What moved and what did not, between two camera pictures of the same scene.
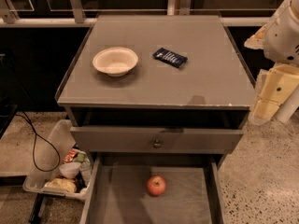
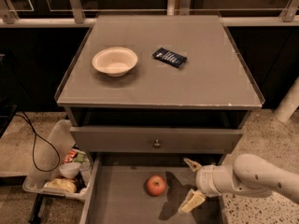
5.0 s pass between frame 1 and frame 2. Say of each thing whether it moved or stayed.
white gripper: moved
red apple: stayed
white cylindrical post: stayed
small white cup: stayed
